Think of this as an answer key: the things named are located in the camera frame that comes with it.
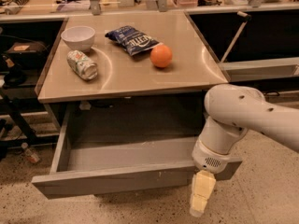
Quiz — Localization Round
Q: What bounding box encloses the black stand frame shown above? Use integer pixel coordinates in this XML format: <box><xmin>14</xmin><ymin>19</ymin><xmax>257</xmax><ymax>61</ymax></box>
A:
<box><xmin>0</xmin><ymin>93</ymin><xmax>58</xmax><ymax>160</ymax></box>

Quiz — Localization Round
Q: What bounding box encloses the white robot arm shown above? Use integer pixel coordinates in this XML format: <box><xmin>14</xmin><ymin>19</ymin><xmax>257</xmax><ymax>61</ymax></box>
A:
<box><xmin>190</xmin><ymin>84</ymin><xmax>299</xmax><ymax>217</ymax></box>

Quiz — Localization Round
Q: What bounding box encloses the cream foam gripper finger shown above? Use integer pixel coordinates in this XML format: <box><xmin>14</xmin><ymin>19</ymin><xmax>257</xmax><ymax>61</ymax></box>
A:
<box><xmin>190</xmin><ymin>170</ymin><xmax>216</xmax><ymax>217</ymax></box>

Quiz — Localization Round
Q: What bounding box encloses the white bowl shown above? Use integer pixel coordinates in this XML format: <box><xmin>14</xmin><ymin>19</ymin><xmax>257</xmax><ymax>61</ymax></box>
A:
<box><xmin>61</xmin><ymin>26</ymin><xmax>95</xmax><ymax>52</ymax></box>

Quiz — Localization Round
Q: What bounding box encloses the orange fruit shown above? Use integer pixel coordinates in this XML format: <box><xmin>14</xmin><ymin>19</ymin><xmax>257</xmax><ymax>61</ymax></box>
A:
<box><xmin>149</xmin><ymin>45</ymin><xmax>172</xmax><ymax>68</ymax></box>

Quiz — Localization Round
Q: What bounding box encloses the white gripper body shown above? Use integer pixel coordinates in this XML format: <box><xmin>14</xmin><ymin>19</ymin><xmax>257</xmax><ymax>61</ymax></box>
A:
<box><xmin>192</xmin><ymin>138</ymin><xmax>231</xmax><ymax>174</ymax></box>

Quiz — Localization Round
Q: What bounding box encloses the grey drawer cabinet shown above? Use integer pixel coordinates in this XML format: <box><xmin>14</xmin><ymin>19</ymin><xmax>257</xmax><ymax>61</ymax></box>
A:
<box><xmin>35</xmin><ymin>10</ymin><xmax>231</xmax><ymax>142</ymax></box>

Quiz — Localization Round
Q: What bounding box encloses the blue chip bag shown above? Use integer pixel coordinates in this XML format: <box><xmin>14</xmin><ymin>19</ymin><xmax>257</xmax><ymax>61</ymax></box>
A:
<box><xmin>105</xmin><ymin>25</ymin><xmax>160</xmax><ymax>56</ymax></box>

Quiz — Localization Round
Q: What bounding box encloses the plastic water bottle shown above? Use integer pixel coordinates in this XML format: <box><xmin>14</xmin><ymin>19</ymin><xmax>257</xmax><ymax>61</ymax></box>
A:
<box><xmin>21</xmin><ymin>143</ymin><xmax>40</xmax><ymax>163</ymax></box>

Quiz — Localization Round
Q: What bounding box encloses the grey top drawer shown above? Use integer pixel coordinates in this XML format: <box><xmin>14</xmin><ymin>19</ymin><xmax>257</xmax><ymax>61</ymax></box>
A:
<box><xmin>31</xmin><ymin>103</ymin><xmax>243</xmax><ymax>200</ymax></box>

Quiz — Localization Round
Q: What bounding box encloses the white stick black tip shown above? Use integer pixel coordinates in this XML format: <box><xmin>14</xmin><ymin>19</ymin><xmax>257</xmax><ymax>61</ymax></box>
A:
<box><xmin>221</xmin><ymin>11</ymin><xmax>251</xmax><ymax>63</ymax></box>

